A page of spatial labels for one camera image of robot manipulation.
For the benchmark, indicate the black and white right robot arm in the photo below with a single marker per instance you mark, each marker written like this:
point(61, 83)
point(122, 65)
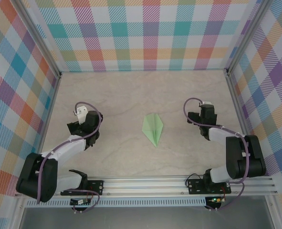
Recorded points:
point(257, 157)

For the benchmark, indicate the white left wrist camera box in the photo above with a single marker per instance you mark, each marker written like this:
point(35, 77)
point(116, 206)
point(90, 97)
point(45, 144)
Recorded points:
point(81, 110)

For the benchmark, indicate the grey metal panel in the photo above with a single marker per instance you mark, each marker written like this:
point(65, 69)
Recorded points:
point(143, 218)

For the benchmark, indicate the dark circuit board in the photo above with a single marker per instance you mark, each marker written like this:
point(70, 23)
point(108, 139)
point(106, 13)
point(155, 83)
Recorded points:
point(77, 202)

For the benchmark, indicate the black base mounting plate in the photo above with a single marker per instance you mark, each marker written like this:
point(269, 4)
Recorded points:
point(96, 187)
point(195, 187)

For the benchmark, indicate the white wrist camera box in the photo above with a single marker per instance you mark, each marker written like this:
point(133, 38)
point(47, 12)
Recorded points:
point(206, 103)
point(81, 110)

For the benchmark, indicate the aluminium frame post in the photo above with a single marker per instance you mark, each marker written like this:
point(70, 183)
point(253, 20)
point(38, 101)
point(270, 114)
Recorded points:
point(42, 40)
point(247, 35)

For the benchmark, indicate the aluminium side rail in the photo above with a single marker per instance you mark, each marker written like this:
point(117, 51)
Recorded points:
point(243, 119)
point(47, 119)

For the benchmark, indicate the circuit board with green light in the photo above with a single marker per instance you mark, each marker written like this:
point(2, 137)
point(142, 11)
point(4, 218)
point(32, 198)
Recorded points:
point(216, 200)

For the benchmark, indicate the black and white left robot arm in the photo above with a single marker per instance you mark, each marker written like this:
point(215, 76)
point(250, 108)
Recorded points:
point(28, 176)

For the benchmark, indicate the light green paper sheet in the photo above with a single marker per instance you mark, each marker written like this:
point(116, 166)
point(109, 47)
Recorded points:
point(152, 126)

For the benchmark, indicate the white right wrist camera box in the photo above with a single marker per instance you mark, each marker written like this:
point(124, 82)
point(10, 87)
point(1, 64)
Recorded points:
point(206, 103)

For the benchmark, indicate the long aluminium base rail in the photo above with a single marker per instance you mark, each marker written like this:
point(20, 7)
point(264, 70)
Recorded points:
point(143, 184)

